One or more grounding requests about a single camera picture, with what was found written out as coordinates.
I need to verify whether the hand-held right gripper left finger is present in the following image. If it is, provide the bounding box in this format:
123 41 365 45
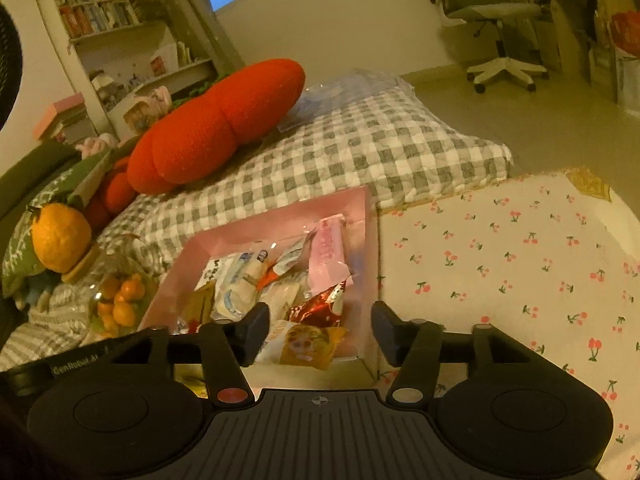
106 302 271 409

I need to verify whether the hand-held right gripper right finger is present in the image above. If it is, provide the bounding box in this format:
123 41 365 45
370 301 534 407

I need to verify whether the white snack packet blue print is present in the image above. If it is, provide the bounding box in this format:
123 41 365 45
259 282 307 312
212 255 267 322

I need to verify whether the orange picture snack packet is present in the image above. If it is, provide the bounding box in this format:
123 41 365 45
254 319 349 372

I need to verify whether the red-brown snack packet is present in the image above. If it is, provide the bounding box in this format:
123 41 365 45
287 280 349 329

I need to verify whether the clear pink storage box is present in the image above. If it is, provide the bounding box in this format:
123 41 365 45
137 184 382 380

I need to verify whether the brown snack packet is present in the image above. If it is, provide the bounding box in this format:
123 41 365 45
182 282 217 327

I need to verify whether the pile of small oranges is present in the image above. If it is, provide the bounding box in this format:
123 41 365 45
94 272 149 337

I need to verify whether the pink snack packet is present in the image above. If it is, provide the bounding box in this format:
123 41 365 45
306 214 352 294

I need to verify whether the green patterned pillow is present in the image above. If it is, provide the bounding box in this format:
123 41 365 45
0 159 117 297

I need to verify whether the glass jar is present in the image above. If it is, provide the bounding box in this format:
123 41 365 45
61 246 162 339

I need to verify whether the orange fruit toy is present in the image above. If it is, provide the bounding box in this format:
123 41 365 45
30 203 94 274

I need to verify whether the cherry print mat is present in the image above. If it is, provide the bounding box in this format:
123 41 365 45
374 172 640 480

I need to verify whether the small orange plush toy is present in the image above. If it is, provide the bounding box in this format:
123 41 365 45
82 157 137 229

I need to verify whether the grey checkered blanket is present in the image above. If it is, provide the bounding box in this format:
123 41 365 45
0 76 515 372

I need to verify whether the red carrot plush pillow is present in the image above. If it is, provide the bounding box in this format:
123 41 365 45
126 58 306 195

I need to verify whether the small pink plush toy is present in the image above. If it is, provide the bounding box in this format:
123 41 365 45
76 132 119 159

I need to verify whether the clear plastic bag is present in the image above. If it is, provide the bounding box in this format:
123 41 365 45
276 67 417 134

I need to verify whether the pink and white plush toy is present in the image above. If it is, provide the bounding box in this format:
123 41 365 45
124 84 174 132

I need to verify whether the yellow patterned cloth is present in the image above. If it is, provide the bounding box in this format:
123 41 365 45
564 167 614 204

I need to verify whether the black mesh fan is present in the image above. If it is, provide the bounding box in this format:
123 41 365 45
0 7 24 132

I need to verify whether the white bookshelf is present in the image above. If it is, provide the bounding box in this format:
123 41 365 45
29 0 222 142

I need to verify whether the green curtain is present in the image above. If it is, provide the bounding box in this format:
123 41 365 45
144 0 247 79

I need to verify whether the white office chair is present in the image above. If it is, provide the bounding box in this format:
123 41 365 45
431 0 552 94

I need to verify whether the cardboard box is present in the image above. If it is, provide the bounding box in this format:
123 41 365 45
587 0 640 112

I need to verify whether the dark desk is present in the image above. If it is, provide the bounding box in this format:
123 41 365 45
519 0 640 77

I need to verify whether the red bag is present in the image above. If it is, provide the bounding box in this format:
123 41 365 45
609 9 640 52

